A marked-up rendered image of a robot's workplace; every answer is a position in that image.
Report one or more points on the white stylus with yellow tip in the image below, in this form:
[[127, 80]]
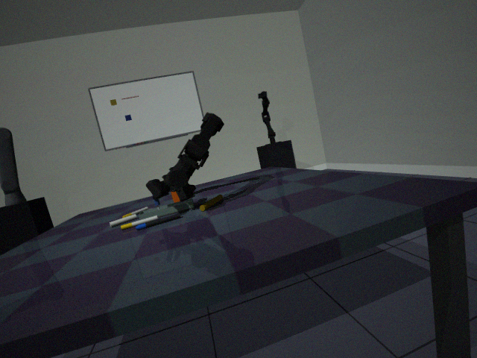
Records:
[[133, 224], [135, 213]]

